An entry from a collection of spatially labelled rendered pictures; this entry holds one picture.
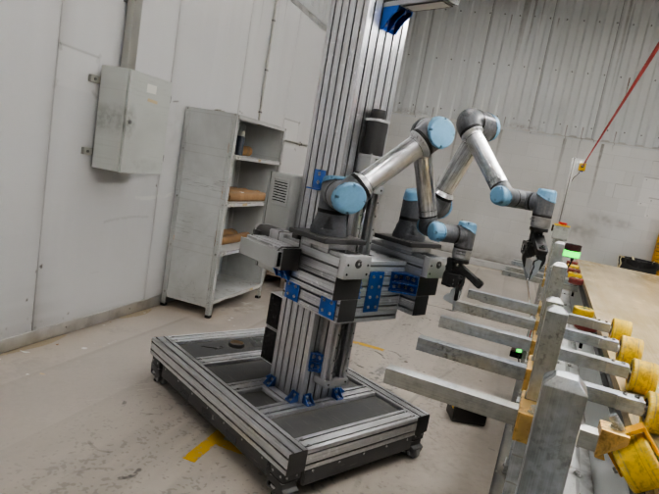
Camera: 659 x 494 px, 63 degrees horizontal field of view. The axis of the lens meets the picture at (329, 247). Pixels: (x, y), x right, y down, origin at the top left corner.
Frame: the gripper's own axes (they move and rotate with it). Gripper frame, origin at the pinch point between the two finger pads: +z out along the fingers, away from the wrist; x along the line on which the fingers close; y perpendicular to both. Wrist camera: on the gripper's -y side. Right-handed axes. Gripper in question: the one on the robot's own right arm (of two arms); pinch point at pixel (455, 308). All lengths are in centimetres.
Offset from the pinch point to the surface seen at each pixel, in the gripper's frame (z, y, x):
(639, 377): -12, -55, 79
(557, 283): -29, -33, 73
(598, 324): -12, -49, 27
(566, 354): -12, -39, 76
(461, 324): -13, -12, 76
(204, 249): 31, 206, -117
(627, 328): -14, -57, 28
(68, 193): -6, 231, -11
